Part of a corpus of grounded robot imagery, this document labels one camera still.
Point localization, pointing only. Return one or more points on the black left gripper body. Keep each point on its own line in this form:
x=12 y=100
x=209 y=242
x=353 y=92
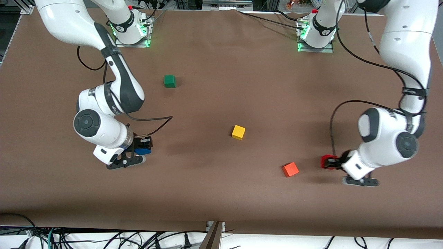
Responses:
x=340 y=161

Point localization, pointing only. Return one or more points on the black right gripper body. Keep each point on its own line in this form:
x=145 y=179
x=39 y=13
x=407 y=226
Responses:
x=139 y=142

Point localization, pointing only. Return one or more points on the blue wooden block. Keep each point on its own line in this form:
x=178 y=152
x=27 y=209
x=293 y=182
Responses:
x=142 y=151

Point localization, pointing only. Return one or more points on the red wooden block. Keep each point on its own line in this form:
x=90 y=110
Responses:
x=324 y=162

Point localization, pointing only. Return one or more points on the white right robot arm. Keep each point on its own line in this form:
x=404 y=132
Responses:
x=69 y=20

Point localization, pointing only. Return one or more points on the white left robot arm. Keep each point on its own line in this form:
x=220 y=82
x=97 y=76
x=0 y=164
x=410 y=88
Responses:
x=408 y=41

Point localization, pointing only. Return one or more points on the orange wooden block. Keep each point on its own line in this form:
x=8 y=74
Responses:
x=290 y=169

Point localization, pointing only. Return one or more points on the green wooden block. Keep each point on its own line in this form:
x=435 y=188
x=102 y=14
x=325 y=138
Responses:
x=169 y=81

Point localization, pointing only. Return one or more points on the brown table cover sheet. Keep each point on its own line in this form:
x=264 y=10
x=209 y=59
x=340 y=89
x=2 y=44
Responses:
x=221 y=193

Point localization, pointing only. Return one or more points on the yellow wooden block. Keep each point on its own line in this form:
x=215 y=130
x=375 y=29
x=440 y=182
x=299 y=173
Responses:
x=238 y=132

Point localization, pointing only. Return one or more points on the aluminium table edge profile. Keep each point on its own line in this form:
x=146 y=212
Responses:
x=438 y=48
x=27 y=8

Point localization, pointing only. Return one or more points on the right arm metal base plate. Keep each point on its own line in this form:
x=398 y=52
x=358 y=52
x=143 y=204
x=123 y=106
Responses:
x=119 y=44

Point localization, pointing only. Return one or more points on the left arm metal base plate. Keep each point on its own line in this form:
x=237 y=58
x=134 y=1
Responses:
x=328 y=50

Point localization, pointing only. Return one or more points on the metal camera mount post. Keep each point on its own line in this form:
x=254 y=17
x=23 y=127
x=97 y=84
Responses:
x=213 y=238

